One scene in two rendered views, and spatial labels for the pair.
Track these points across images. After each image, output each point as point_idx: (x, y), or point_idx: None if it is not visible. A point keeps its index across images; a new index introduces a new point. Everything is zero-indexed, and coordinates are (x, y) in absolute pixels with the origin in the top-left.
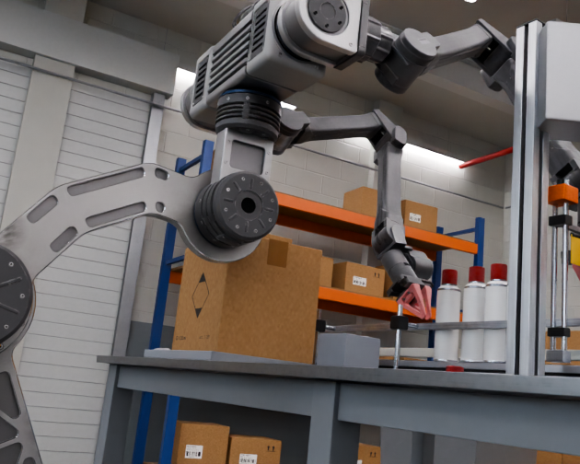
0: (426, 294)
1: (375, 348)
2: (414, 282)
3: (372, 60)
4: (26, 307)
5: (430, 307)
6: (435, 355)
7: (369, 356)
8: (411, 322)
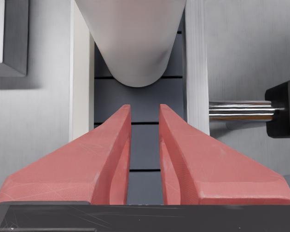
0: (111, 151)
1: (288, 185)
2: (264, 219)
3: None
4: None
5: (114, 116)
6: (167, 63)
7: None
8: (247, 104)
